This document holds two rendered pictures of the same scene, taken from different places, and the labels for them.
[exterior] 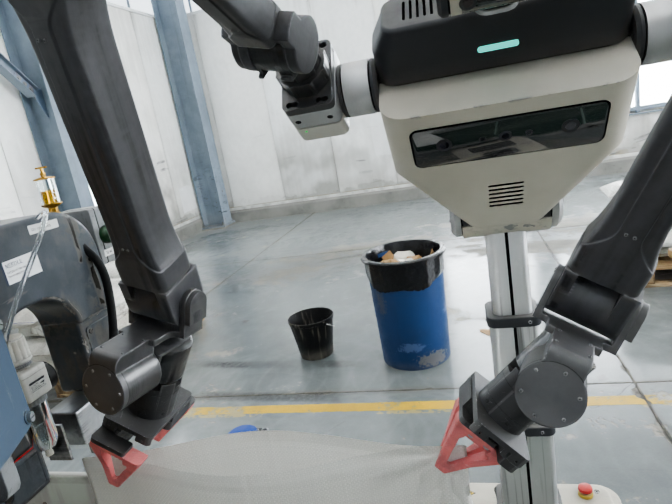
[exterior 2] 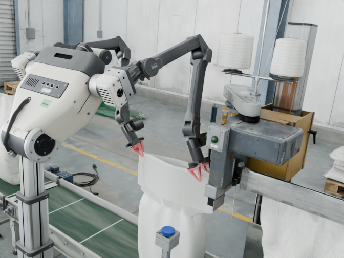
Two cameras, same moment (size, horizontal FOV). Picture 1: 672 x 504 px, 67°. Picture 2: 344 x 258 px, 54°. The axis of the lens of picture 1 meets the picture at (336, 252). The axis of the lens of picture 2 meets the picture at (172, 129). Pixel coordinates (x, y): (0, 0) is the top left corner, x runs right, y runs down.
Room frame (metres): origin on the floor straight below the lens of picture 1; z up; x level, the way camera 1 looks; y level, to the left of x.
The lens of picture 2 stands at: (2.09, 0.65, 1.69)
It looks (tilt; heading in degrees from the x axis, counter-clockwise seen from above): 17 degrees down; 200
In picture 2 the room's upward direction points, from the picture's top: 5 degrees clockwise
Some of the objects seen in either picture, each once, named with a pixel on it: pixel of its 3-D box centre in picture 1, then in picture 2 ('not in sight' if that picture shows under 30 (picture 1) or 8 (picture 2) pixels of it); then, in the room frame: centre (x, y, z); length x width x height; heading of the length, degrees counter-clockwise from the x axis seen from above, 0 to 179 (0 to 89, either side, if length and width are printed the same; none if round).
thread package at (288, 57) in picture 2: not in sight; (288, 57); (0.49, 0.59, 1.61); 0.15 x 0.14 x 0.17; 75
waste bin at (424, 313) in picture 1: (409, 303); not in sight; (2.79, -0.37, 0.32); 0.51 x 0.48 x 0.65; 165
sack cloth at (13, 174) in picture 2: not in sight; (3, 135); (0.10, -1.52, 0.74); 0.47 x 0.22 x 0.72; 73
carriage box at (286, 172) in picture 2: not in sight; (275, 141); (0.37, 0.60, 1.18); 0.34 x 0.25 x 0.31; 165
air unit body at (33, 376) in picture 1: (31, 395); not in sight; (0.56, 0.39, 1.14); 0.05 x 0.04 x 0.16; 165
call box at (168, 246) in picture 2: not in sight; (167, 238); (0.88, 0.24, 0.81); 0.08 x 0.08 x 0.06; 75
